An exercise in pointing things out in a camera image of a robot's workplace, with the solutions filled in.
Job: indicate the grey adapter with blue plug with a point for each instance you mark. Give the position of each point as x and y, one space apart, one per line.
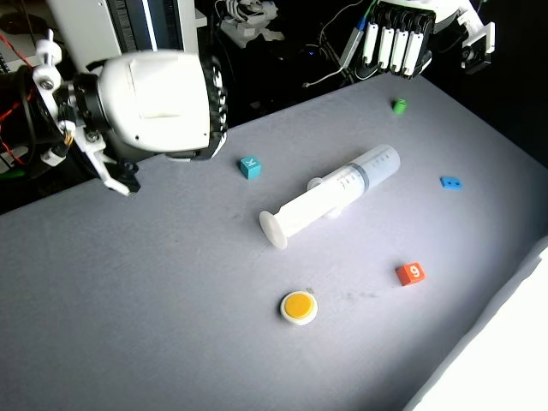
352 45

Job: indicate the small green cylinder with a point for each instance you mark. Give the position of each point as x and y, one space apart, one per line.
400 106

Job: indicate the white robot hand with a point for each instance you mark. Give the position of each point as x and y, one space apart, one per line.
398 47
158 98

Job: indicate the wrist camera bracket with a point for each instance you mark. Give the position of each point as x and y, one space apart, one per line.
117 180
481 47

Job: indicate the teal letter cube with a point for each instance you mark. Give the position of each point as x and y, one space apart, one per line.
250 168

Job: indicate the yellow button with white rim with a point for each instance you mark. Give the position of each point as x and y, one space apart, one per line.
299 306

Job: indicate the grey table cloth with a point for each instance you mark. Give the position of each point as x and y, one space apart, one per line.
171 278

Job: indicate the large translucent plastic syringe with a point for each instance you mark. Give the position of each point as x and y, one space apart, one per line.
334 192

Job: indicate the white plastic parts pile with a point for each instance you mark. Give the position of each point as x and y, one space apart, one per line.
250 23

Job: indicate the blue flat two-hole block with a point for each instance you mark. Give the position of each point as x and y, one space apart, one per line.
451 183

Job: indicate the orange number cube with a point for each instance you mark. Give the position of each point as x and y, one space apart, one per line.
410 274

